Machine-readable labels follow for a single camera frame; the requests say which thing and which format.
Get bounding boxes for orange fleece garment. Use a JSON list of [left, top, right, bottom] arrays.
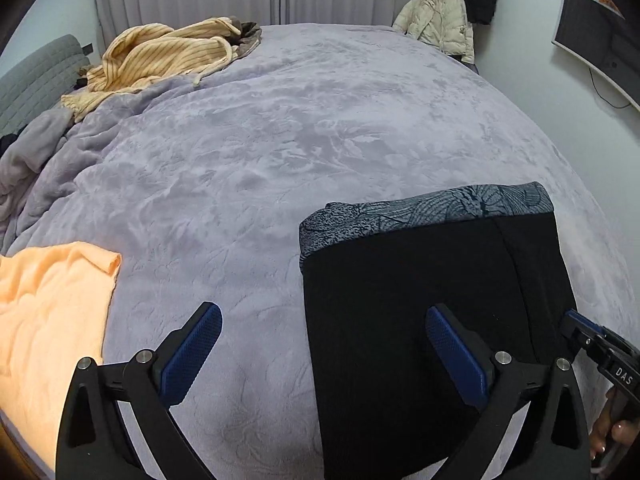
[[1, 242, 122, 468]]

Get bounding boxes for yellow striped garment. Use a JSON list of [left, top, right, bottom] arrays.
[[61, 18, 242, 122]]

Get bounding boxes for cream puffer jacket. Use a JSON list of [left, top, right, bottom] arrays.
[[392, 0, 475, 65]]

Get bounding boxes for person's right hand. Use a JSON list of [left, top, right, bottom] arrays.
[[589, 387, 639, 460]]

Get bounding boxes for television power cable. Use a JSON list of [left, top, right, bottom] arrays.
[[588, 65, 633, 111]]

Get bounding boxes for black clothes pile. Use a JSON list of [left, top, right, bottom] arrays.
[[0, 132, 20, 157]]

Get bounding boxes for brown grey garment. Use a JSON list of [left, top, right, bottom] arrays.
[[228, 16, 262, 58]]

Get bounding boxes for lavender plush bed blanket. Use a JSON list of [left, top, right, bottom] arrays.
[[1, 24, 639, 479]]

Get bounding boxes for grey padded headboard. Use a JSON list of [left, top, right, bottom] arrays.
[[0, 35, 89, 136]]

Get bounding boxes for black pants with grey waistband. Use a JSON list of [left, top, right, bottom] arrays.
[[299, 182, 589, 479]]

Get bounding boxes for wall mounted television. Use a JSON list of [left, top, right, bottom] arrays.
[[552, 0, 639, 110]]

